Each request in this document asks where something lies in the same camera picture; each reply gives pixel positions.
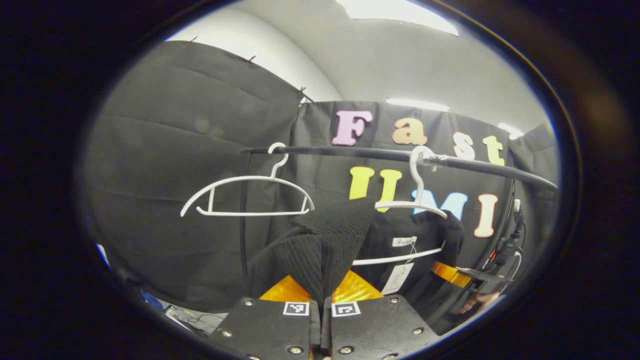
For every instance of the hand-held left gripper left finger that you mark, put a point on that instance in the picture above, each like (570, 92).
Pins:
(265, 330)

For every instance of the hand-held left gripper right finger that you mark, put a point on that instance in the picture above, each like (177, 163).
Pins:
(375, 330)

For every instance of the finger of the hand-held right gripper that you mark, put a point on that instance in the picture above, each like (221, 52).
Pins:
(447, 272)

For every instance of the black knit garment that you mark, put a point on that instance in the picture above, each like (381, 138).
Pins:
(325, 245)

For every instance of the white plastic hanger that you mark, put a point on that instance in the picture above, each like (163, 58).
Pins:
(419, 185)
(250, 214)

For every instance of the black metal clothes rack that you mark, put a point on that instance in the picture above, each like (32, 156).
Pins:
(325, 151)

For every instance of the blue floor object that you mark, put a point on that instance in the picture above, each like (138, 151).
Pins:
(151, 300)

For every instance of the ceiling light panel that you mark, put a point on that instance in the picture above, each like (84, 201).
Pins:
(395, 14)
(417, 104)
(511, 131)

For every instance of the black backdrop cloth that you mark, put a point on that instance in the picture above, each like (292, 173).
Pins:
(175, 150)

